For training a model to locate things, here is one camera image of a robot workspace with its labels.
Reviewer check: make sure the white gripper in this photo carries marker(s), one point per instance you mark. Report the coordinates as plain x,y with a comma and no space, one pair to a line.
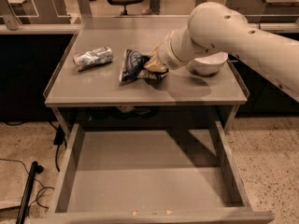
165,57

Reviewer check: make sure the blue chip bag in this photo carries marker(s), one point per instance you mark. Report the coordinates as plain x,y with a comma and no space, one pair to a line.
132,67

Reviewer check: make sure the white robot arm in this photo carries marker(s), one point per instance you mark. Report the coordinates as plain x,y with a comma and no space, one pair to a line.
211,28

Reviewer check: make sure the grey counter cabinet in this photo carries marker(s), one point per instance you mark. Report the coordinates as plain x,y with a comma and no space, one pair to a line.
100,86

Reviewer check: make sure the grey open drawer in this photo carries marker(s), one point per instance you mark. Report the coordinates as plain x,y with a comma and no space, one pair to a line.
185,176

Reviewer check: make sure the white ceramic bowl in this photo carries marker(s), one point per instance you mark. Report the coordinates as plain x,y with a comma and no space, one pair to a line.
209,65

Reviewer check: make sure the person legs in background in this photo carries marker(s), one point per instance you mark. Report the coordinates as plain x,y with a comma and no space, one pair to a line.
154,8

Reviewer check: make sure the crushed silver can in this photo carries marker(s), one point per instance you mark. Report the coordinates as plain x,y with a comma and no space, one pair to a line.
91,58

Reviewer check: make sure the grey background desk right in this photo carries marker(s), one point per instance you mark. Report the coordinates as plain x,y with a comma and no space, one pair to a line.
266,11

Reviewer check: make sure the grey background desk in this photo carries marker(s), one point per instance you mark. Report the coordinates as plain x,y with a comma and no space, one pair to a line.
40,11
266,11

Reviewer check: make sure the grey background desk left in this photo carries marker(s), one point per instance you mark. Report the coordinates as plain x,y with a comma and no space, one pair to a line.
40,11

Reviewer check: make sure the black pole on floor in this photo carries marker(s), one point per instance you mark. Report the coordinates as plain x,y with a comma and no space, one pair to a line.
35,169

